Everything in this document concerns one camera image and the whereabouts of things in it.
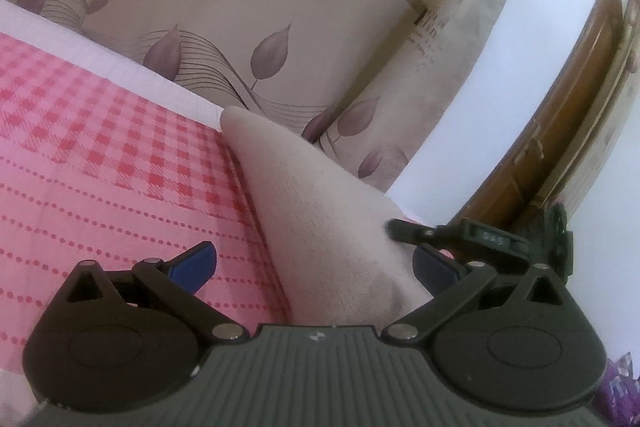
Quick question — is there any brown wooden door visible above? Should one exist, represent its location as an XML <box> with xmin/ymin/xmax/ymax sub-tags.
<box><xmin>446</xmin><ymin>0</ymin><xmax>640</xmax><ymax>239</ymax></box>

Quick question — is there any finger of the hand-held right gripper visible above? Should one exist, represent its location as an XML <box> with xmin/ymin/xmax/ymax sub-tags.
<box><xmin>386</xmin><ymin>218</ymin><xmax>470</xmax><ymax>253</ymax></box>

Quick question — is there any pink checkered bed sheet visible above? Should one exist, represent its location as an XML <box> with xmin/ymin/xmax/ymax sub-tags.
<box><xmin>0</xmin><ymin>0</ymin><xmax>463</xmax><ymax>427</ymax></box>

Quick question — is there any beige small garment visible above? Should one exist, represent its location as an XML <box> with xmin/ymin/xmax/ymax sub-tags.
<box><xmin>220</xmin><ymin>106</ymin><xmax>437</xmax><ymax>329</ymax></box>

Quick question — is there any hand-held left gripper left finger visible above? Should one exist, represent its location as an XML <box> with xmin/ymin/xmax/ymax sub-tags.
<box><xmin>62</xmin><ymin>241</ymin><xmax>250</xmax><ymax>344</ymax></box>

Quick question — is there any purple floral cloth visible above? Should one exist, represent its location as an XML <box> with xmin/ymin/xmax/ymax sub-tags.
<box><xmin>597</xmin><ymin>349</ymin><xmax>640</xmax><ymax>427</ymax></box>

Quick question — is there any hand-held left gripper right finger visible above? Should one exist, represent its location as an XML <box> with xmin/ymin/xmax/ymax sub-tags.
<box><xmin>381</xmin><ymin>243</ymin><xmax>568</xmax><ymax>347</ymax></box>

